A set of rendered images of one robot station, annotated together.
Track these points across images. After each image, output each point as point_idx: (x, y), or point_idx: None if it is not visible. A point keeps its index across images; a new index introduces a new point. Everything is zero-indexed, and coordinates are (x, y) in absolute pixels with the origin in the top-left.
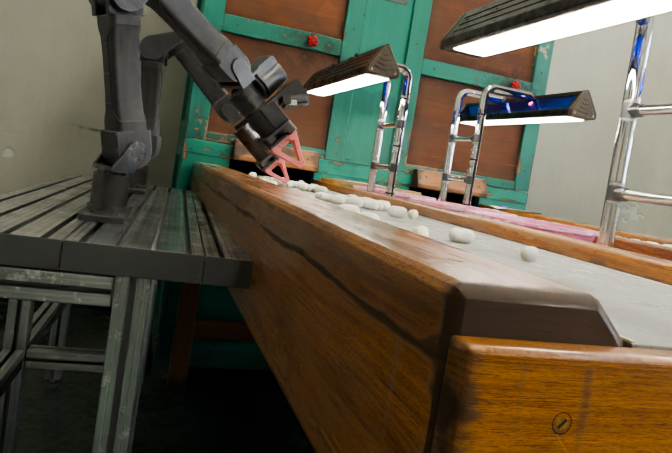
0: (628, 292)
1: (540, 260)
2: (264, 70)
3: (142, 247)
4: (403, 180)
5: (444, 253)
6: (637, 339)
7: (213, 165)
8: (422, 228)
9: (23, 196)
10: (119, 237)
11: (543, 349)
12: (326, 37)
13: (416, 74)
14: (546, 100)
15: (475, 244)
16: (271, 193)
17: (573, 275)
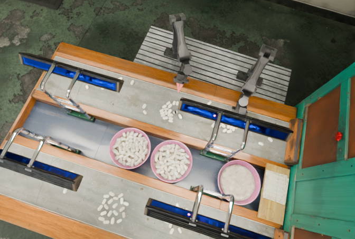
0: (67, 82)
1: (87, 92)
2: (183, 65)
3: (139, 51)
4: (287, 225)
5: (72, 50)
6: (55, 57)
7: (271, 106)
8: None
9: (197, 44)
10: (148, 50)
11: (57, 47)
12: (344, 146)
13: (330, 231)
14: (176, 212)
15: (102, 91)
16: (129, 62)
17: (76, 84)
